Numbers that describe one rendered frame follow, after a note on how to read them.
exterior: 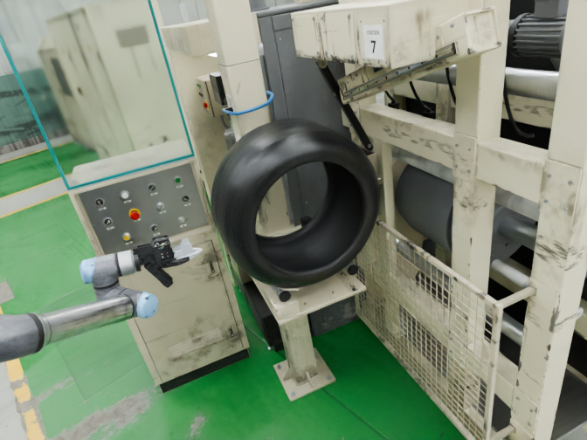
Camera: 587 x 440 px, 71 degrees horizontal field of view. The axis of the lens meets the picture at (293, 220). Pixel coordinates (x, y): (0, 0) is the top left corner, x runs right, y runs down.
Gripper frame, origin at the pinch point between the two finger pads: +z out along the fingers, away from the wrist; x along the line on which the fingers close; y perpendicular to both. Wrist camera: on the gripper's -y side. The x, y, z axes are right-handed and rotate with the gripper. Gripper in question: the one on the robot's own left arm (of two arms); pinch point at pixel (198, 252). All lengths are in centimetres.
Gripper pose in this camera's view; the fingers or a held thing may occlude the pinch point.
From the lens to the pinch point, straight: 142.6
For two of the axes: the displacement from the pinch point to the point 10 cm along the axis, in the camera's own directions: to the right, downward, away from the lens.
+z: 9.3, -2.0, 3.2
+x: -3.8, -3.8, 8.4
